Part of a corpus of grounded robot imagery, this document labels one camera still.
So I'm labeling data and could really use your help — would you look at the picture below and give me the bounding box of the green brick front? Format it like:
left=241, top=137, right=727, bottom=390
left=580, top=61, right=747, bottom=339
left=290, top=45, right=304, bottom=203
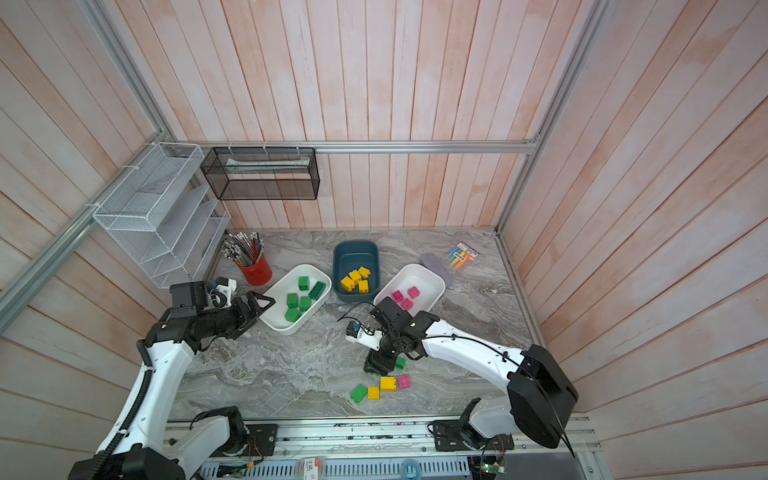
left=350, top=384, right=368, bottom=403

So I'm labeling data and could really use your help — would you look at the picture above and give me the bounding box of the long dark green brick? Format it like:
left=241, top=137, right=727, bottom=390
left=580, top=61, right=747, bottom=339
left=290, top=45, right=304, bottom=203
left=308, top=281, right=326, bottom=301

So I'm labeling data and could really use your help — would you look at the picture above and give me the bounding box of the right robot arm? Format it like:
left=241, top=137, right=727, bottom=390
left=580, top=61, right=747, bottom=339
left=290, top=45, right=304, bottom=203
left=346, top=298, right=579, bottom=451

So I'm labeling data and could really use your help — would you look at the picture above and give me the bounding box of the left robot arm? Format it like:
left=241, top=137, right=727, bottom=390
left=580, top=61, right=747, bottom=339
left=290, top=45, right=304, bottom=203
left=69, top=279, right=275, bottom=479

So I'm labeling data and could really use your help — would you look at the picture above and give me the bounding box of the red pencil cup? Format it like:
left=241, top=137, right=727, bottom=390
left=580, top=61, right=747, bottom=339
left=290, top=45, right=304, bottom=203
left=239, top=256, right=273, bottom=287

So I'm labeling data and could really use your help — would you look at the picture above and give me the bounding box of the right white plastic bin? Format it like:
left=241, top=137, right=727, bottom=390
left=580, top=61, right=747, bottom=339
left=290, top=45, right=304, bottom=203
left=373, top=264, right=446, bottom=316

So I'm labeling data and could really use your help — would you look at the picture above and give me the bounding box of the white plastic bin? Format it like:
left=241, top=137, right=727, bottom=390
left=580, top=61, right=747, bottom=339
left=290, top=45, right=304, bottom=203
left=373, top=264, right=446, bottom=316
left=260, top=264, right=331, bottom=335

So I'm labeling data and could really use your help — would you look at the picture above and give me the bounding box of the left white plastic bin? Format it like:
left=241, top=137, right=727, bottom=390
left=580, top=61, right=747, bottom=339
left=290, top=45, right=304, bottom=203
left=260, top=264, right=331, bottom=335

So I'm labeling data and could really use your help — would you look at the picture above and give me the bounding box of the bundle of pencils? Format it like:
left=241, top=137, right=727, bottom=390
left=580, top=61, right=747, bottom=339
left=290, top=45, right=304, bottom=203
left=222, top=232, right=264, bottom=268

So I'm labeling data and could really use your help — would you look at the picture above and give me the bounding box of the teal plastic bin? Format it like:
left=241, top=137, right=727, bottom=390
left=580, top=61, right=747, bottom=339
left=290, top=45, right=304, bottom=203
left=332, top=240, right=382, bottom=303

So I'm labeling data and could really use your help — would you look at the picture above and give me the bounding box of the colourful crayon pack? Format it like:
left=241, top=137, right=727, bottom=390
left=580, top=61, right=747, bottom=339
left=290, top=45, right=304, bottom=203
left=444, top=242, right=480, bottom=270

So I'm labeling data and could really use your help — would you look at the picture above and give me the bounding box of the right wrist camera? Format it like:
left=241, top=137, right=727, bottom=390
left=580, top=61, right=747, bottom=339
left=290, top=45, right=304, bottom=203
left=345, top=320, right=383, bottom=351

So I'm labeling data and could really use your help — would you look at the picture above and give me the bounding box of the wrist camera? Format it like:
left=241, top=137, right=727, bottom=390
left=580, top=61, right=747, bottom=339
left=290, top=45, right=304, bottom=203
left=205, top=277, right=237, bottom=309
left=345, top=320, right=383, bottom=351

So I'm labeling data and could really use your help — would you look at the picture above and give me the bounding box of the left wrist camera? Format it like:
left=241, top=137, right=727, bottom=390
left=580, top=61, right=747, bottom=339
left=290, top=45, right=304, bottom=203
left=205, top=277, right=237, bottom=309

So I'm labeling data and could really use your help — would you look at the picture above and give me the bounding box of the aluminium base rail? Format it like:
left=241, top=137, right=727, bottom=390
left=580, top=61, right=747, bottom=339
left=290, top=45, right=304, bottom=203
left=193, top=416, right=612, bottom=479

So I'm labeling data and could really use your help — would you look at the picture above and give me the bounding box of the white wire mesh shelf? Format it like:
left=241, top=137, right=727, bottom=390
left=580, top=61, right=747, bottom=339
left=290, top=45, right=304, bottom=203
left=94, top=143, right=231, bottom=289

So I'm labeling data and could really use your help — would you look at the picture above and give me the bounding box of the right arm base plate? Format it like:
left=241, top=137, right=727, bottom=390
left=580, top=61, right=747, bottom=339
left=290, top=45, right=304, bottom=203
left=427, top=420, right=515, bottom=453

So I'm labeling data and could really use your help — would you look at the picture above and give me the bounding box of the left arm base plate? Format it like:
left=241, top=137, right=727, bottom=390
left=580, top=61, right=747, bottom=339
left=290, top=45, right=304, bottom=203
left=244, top=423, right=278, bottom=459

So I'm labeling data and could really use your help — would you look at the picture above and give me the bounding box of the black mesh wall basket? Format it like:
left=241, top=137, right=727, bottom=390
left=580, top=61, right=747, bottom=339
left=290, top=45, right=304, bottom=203
left=201, top=146, right=321, bottom=201

